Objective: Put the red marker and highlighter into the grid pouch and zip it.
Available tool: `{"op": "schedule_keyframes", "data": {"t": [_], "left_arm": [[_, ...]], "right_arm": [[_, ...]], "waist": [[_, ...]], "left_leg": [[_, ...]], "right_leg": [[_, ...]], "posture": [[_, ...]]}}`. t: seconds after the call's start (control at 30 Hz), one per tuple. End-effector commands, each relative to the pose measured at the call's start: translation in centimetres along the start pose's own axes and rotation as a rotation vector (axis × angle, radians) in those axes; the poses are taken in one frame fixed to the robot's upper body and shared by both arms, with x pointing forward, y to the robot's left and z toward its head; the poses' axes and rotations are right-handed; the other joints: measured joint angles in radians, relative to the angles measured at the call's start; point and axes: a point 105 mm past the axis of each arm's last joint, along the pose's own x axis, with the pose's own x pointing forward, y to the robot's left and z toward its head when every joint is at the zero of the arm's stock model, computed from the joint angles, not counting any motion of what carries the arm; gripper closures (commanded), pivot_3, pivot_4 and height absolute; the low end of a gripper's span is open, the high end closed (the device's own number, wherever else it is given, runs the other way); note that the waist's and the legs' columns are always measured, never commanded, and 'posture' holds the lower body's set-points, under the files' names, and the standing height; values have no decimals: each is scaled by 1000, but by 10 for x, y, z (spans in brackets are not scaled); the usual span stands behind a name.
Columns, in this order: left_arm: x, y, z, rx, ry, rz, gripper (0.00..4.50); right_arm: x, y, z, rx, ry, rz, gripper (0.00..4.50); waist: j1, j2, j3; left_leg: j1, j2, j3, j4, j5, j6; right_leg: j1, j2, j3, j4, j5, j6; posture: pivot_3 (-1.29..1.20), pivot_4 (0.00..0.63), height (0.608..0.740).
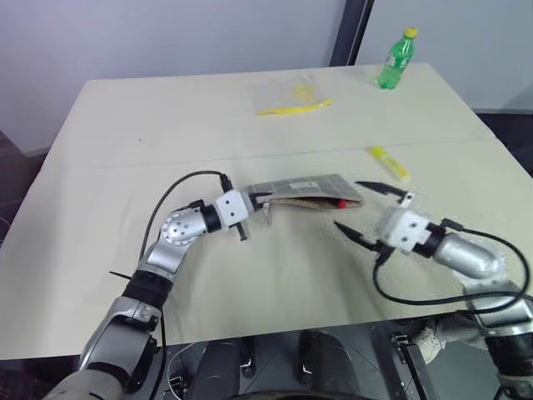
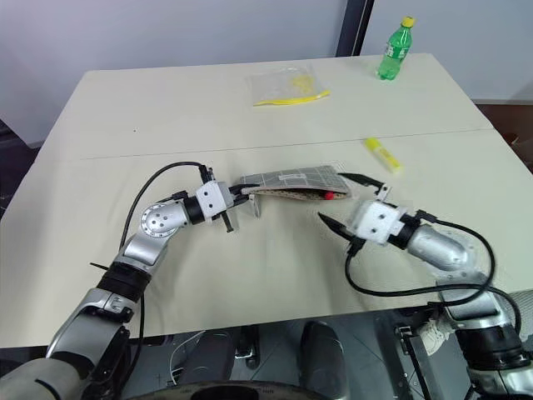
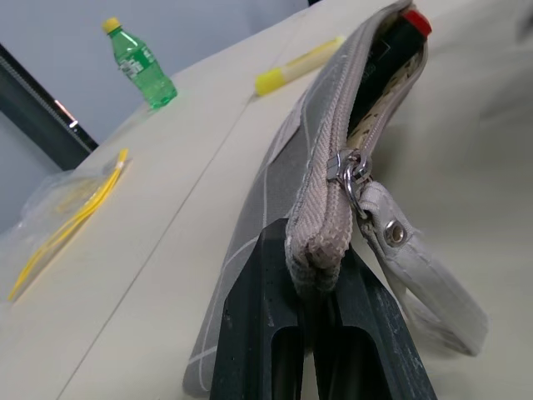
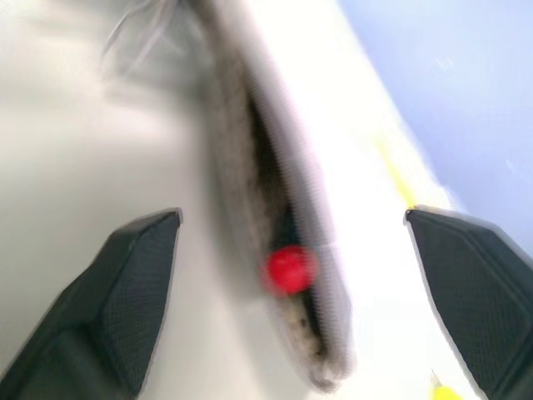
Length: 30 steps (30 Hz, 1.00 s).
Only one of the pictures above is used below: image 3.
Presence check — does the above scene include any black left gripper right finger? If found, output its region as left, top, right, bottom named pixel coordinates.
left=312, top=245, right=438, bottom=400

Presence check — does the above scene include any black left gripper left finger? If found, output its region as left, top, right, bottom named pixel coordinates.
left=209, top=216, right=307, bottom=400

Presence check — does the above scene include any grey grid zipper pouch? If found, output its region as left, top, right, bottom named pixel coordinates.
left=182, top=0, right=489, bottom=393

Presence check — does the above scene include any black marker with red cap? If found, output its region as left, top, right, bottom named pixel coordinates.
left=349, top=8, right=433, bottom=122

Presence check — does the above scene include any clear zip bag yellow seal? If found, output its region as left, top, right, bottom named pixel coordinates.
left=0, top=147, right=133, bottom=303

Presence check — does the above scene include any yellow highlighter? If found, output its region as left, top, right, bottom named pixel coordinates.
left=254, top=35, right=346, bottom=97

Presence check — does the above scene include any green plastic bottle yellow cap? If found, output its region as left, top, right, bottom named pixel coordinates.
left=101, top=17, right=178, bottom=111

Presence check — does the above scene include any black metal frame post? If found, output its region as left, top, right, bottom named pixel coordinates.
left=0, top=42, right=100, bottom=171

